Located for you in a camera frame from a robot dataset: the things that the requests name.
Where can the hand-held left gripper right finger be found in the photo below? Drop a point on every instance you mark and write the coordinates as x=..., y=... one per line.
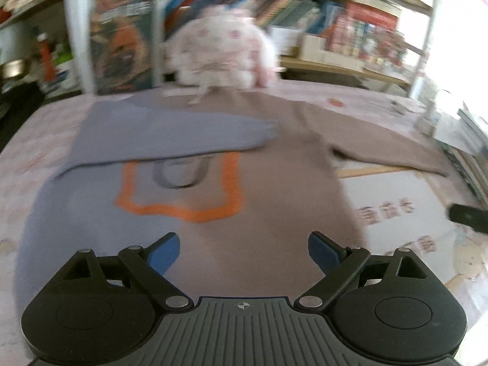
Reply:
x=322, y=253

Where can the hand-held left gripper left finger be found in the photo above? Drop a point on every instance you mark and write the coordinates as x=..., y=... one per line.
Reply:
x=164, y=253

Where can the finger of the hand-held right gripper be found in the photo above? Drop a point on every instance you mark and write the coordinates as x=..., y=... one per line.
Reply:
x=469, y=217

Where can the purple and brown sweater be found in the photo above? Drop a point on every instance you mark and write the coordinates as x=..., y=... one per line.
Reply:
x=286, y=160

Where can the stack of green books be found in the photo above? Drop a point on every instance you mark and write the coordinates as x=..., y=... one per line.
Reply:
x=472, y=160

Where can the white flat tray box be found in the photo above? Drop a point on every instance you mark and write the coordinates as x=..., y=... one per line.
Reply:
x=343, y=59

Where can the white pen holder box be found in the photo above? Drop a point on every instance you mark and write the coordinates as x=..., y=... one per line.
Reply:
x=314, y=47

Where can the white cup with green lid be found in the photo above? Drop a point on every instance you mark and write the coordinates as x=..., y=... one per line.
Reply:
x=64, y=70

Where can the large illustrated boxed book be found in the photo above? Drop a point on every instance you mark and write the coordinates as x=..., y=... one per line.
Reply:
x=122, y=45

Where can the white pink plush bunny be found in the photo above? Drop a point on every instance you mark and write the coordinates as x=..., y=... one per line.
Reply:
x=217, y=45

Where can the small white storage boxes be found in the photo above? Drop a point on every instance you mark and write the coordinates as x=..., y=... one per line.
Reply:
x=286, y=40

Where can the row of red books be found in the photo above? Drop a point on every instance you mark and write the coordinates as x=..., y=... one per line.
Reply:
x=366, y=19

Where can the white shelf unit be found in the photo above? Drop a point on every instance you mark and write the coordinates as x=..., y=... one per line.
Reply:
x=78, y=45

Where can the orange bottle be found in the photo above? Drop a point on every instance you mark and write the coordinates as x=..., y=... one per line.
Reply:
x=45, y=59

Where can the metal bowl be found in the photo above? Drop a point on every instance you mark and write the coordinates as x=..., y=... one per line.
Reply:
x=12, y=69

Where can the row of shelf books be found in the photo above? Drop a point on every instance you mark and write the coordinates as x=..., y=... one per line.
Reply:
x=289, y=7

